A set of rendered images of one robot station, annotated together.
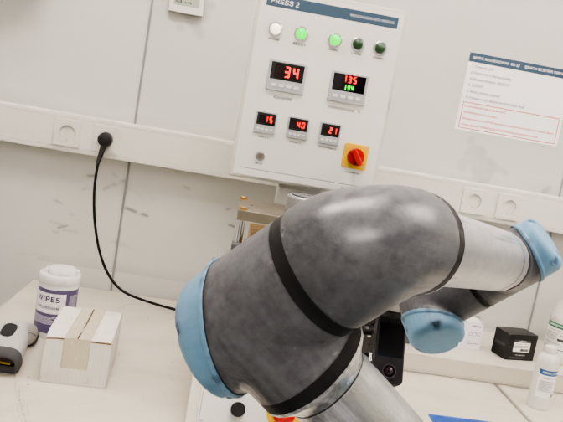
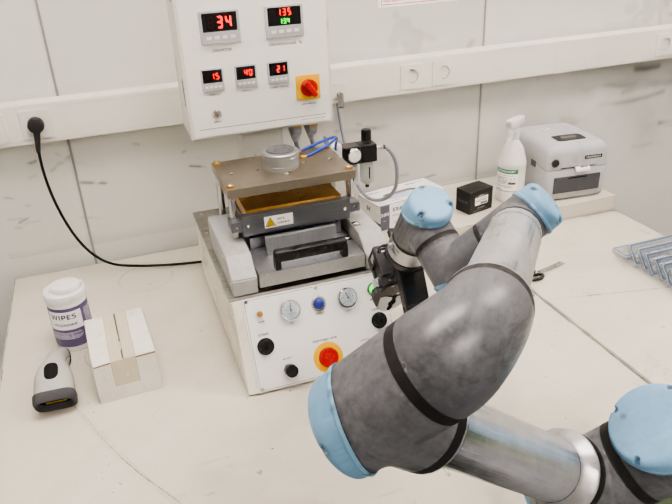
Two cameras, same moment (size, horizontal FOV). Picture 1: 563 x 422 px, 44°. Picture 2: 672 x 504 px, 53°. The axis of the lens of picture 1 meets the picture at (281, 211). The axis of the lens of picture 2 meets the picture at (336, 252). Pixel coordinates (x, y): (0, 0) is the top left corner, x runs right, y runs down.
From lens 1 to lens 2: 34 cm
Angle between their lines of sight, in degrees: 23
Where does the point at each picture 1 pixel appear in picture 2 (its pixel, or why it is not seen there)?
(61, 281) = (70, 299)
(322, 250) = (449, 381)
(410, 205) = (500, 307)
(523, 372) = not seen: hidden behind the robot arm
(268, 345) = (410, 446)
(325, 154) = (279, 93)
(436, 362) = not seen: hidden behind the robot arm
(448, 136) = (374, 17)
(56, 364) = (111, 385)
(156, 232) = (120, 195)
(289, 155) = (245, 104)
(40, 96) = not seen: outside the picture
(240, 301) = (381, 425)
